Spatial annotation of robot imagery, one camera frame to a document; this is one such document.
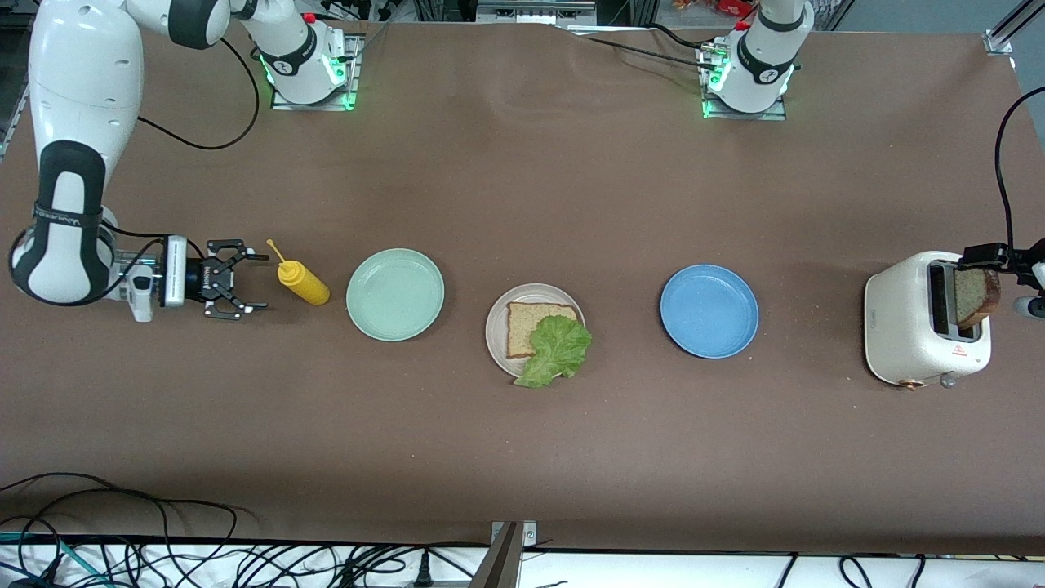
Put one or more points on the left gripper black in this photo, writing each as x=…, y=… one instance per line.
x=985, y=256

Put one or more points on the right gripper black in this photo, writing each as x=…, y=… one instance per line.
x=198, y=279

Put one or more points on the brown bread slice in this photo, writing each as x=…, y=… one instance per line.
x=976, y=298
x=522, y=327

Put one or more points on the green lettuce leaf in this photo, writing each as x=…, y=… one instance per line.
x=559, y=347

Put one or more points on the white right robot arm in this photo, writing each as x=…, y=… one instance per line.
x=82, y=82

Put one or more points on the mint green round plate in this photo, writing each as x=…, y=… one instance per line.
x=395, y=294

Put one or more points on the beige round plate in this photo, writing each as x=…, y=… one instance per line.
x=498, y=343

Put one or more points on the blue round plate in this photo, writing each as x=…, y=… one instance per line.
x=709, y=310

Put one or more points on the yellow squeeze mustard bottle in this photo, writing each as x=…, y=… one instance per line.
x=304, y=284

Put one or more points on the white two-slot toaster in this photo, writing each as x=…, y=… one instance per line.
x=902, y=327

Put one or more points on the black power plug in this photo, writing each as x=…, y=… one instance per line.
x=423, y=572

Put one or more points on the red objects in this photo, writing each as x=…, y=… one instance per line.
x=727, y=6

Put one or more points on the silver equipment box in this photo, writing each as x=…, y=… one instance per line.
x=535, y=10

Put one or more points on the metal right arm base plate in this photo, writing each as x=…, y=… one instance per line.
x=353, y=82

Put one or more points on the aluminium frame rail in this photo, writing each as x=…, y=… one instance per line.
x=1012, y=24

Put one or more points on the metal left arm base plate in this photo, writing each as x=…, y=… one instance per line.
x=743, y=116

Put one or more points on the aluminium profile post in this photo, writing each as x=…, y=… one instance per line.
x=502, y=559

